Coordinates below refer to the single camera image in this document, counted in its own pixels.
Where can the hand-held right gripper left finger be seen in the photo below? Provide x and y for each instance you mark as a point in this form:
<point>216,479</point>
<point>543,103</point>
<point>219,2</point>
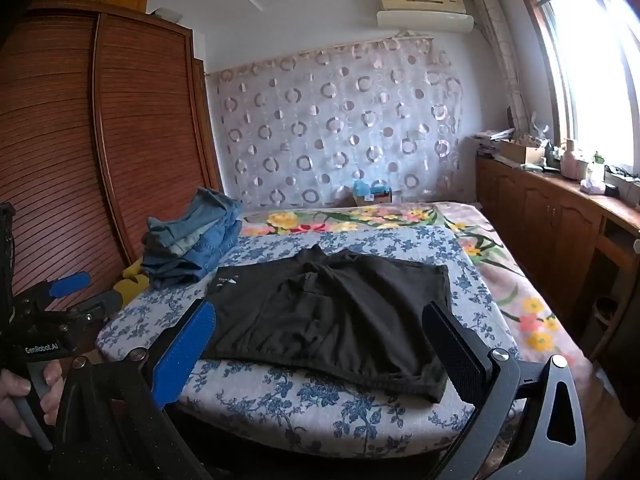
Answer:
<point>184,355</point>

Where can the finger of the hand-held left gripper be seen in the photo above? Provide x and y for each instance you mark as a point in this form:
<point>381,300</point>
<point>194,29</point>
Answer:
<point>102,306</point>
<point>70,283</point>

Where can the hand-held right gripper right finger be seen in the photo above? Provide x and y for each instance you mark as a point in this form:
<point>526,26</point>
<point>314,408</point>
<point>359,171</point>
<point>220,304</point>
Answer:
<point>457,355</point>

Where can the black pants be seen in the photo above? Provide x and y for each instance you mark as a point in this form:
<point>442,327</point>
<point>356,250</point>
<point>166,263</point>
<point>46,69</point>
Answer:
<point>325,320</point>

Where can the person's left hand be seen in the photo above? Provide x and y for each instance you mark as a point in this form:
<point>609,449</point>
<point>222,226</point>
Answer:
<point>12,395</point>

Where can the yellow cloth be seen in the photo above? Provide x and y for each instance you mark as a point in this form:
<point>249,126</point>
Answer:
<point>134,287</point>

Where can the bed with flowered sheet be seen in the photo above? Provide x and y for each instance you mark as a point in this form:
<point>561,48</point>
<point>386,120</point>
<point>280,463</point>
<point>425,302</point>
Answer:
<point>505,280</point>

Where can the dark blue folded jeans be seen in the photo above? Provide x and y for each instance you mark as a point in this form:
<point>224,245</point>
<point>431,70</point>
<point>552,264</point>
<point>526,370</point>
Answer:
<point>200,265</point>

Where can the pale folded jeans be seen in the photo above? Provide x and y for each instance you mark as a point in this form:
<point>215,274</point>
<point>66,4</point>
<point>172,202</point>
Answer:
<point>187,247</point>

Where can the blue floral blanket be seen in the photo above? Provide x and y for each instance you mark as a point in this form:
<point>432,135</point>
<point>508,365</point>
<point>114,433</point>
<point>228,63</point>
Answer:
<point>280,400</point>

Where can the wooden slatted wardrobe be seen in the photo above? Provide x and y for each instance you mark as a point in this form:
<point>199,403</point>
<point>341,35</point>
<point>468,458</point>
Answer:
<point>100,160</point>

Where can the light blue folded jeans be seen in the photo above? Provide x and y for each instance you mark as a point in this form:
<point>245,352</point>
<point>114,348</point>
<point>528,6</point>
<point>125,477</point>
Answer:
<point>210,207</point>

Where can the wooden side cabinet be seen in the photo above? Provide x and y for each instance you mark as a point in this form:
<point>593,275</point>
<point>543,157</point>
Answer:
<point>545,230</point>

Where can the box with blue packets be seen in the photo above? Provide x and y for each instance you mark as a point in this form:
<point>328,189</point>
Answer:
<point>371,192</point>

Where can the pink cloth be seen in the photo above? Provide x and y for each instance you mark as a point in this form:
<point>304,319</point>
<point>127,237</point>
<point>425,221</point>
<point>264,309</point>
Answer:
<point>592,185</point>

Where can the stack of papers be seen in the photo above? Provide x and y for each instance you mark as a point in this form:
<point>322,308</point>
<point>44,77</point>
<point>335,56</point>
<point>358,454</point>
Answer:
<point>492,140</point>

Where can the pink bottle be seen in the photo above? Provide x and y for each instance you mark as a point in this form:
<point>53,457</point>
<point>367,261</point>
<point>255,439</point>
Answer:
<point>569,162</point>

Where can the pale window curtain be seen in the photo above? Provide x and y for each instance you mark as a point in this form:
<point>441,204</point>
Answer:
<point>500,55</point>

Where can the window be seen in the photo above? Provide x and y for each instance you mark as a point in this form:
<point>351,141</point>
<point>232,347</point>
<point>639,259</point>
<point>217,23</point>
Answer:
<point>595,60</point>

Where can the white air conditioner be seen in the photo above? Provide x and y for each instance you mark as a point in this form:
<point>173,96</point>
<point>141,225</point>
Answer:
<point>425,10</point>

